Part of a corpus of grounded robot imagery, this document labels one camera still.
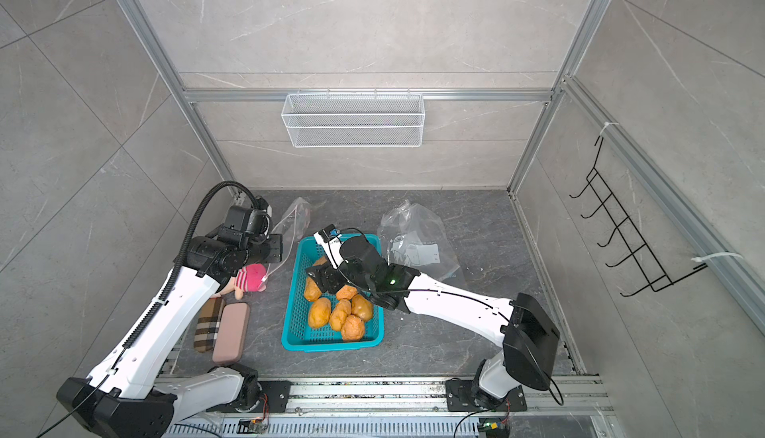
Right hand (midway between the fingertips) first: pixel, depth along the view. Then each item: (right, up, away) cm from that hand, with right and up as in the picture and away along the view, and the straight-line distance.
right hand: (320, 264), depth 72 cm
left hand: (-12, +6, +3) cm, 14 cm away
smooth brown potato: (+9, -14, +12) cm, 21 cm away
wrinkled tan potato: (-5, -10, +12) cm, 17 cm away
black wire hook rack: (+71, +2, -9) cm, 71 cm away
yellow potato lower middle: (+2, -17, +10) cm, 20 cm away
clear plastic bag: (+26, +5, +29) cm, 40 cm away
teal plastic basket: (-8, -21, +8) cm, 24 cm away
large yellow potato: (-3, -16, +12) cm, 20 cm away
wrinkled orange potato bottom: (+7, -18, +6) cm, 21 cm away
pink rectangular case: (-27, -23, +9) cm, 37 cm away
